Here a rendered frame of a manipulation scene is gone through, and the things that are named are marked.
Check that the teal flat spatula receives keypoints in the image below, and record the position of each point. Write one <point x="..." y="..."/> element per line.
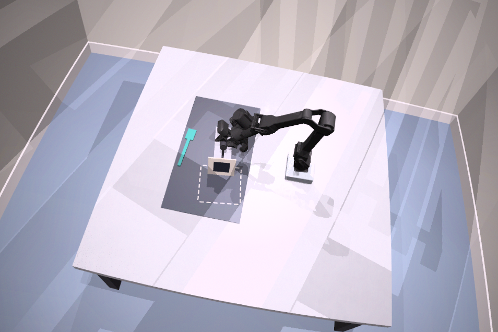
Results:
<point x="189" y="136"/>

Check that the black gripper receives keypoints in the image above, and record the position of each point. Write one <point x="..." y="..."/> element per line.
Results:
<point x="237" y="136"/>

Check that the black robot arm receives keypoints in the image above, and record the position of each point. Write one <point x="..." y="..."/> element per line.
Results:
<point x="269" y="124"/>

